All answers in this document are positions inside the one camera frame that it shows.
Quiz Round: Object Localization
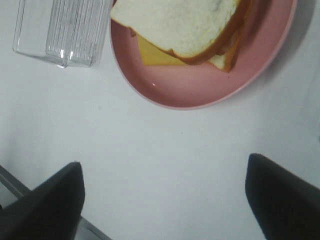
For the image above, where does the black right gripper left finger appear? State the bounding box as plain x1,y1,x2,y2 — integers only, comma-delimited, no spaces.
0,162,85,240

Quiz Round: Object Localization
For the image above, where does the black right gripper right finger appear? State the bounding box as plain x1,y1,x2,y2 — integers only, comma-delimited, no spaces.
245,153,320,240

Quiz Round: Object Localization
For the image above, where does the bread slice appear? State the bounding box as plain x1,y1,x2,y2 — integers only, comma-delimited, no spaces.
110,0,252,65
207,16,249,73

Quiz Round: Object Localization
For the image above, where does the yellow cheese slice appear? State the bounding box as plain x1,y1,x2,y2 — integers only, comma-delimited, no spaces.
136,34,186,66

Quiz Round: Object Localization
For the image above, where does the bacon strip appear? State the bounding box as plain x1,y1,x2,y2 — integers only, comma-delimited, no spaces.
129,27,137,37

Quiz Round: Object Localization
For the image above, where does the pink round plate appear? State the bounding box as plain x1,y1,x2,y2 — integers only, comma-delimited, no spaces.
110,0,298,110

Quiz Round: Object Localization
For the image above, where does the clear plastic left tray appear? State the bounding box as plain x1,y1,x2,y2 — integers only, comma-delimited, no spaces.
12,0,113,68

